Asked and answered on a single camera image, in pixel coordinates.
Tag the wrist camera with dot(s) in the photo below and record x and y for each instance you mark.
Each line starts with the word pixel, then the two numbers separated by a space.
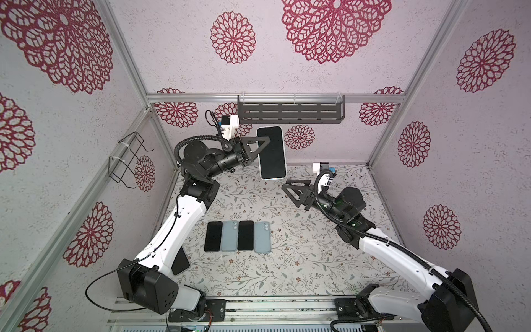
pixel 325 174
pixel 229 125

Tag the dark grey wall shelf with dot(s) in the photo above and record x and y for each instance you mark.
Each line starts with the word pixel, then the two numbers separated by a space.
pixel 294 111

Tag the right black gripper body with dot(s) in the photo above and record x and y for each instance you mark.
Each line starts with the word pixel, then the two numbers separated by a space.
pixel 326 203

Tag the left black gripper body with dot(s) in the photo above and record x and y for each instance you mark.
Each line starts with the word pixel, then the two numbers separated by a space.
pixel 237 147

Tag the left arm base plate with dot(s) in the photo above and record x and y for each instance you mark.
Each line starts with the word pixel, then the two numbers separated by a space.
pixel 210 311

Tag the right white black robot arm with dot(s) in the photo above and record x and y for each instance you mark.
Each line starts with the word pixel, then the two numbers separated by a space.
pixel 442 300

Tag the black phone near left base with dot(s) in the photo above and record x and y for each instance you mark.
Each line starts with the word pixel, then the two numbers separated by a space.
pixel 180 263

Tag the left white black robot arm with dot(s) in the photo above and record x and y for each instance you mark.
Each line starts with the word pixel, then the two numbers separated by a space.
pixel 146 280

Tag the light blue phone case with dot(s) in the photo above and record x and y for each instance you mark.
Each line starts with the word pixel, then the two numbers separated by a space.
pixel 262 237

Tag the bare black phone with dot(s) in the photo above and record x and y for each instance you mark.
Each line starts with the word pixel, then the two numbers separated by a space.
pixel 245 241
pixel 213 237

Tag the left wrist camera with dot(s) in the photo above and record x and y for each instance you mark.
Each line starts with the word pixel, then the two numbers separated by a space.
pixel 229 125

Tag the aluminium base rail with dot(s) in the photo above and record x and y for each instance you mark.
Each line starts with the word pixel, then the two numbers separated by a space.
pixel 287 310

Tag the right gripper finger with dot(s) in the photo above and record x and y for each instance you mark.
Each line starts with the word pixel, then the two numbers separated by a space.
pixel 297 193
pixel 300 185

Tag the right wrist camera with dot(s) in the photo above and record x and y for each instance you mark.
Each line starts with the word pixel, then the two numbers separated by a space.
pixel 325 174

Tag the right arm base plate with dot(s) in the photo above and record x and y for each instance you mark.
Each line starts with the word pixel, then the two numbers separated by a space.
pixel 350 308

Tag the black wire wall rack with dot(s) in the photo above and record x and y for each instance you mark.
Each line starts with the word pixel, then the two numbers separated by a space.
pixel 133 167

